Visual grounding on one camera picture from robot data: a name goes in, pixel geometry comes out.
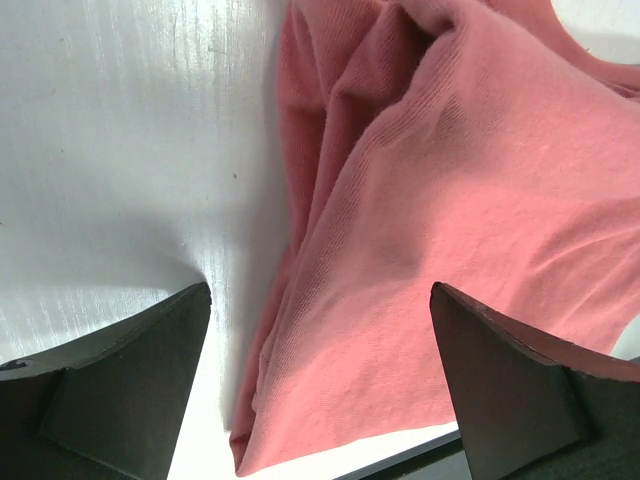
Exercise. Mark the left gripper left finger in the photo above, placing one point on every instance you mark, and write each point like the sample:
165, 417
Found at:
110, 404

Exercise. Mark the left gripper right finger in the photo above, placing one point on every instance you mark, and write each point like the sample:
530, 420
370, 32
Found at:
530, 405

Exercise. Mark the pink red t shirt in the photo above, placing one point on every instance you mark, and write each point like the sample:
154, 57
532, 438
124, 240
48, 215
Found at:
474, 143

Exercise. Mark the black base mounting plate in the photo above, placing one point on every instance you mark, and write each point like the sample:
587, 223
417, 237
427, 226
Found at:
442, 458

